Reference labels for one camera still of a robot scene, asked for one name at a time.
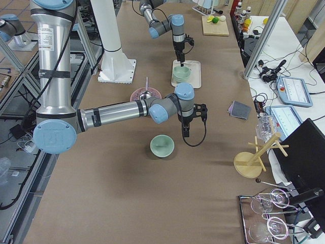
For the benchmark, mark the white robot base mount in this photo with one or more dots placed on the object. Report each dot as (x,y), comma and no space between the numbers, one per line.
(115,66)

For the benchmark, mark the green bowl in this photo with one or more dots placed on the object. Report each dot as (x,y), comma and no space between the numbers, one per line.
(180,79)
(181,72)
(162,146)

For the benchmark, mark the pink bowl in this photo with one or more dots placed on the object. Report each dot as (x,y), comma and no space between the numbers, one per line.
(135,95)

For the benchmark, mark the wooden mug tree stand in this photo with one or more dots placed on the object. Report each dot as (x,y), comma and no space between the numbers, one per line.
(267,137)

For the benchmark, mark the green bowl on tray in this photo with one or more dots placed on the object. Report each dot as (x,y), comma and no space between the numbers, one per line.
(180,79)

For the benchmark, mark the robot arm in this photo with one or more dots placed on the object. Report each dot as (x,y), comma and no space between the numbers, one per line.
(174,23)
(58,123)

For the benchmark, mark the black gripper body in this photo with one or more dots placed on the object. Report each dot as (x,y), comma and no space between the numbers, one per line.
(185,120)
(179,47)

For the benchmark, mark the white garlic bulb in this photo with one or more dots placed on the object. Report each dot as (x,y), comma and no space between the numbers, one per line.
(222,18)

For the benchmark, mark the teach pendant tablet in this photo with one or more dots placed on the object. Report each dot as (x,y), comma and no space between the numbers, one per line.
(293,91)
(286,117)

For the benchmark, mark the black monitor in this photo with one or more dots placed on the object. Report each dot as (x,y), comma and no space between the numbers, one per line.
(304,167)

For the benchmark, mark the grey folded cloth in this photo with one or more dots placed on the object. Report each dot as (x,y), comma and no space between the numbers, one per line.
(239,110)

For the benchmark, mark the cream rabbit tray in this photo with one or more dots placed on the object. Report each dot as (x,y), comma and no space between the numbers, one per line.
(195,76)

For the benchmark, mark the wooden cutting board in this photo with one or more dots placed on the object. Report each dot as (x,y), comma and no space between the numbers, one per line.
(212,29)

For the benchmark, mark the aluminium frame post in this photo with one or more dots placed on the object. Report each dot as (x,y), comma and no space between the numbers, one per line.
(268,29)

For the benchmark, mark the lemon slice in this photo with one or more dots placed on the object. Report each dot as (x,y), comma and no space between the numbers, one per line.
(210,18)

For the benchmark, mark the wine glass rack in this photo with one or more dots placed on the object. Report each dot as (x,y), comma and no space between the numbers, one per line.
(283,215)

